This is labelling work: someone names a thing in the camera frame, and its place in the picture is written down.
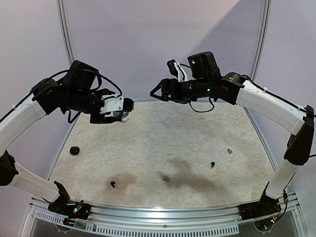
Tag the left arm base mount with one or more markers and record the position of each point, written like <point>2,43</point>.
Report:
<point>65,206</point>

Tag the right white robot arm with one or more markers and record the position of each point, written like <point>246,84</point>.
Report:
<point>240,90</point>

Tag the aluminium front rail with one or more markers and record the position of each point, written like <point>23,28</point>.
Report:
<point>115,221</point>

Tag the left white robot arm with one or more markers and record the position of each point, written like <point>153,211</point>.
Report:
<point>75,89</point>

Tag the left aluminium frame post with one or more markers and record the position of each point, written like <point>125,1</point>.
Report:
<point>64,30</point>

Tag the blue-grey charging case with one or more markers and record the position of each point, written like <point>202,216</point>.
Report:
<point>120,114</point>

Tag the right aluminium frame post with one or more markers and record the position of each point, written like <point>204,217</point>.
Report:
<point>261,38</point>

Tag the aluminium frame post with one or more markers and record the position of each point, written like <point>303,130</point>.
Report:
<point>261,38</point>
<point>64,30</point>

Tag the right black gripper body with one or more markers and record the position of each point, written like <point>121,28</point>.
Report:
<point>169,89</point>

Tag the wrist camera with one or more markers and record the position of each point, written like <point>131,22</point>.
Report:
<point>115,103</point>
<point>177,70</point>

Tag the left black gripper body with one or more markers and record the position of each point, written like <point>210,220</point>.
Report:
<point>96,119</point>

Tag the black charging case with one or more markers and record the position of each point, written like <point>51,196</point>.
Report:
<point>74,150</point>

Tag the white earbud charging case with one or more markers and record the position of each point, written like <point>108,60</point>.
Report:
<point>124,119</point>

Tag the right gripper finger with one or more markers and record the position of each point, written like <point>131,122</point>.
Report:
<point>162,98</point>
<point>156,89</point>

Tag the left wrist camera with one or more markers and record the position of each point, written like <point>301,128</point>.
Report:
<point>115,103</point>

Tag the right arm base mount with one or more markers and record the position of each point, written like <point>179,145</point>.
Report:
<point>263,207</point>

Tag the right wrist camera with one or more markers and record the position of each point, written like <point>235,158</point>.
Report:
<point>177,70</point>

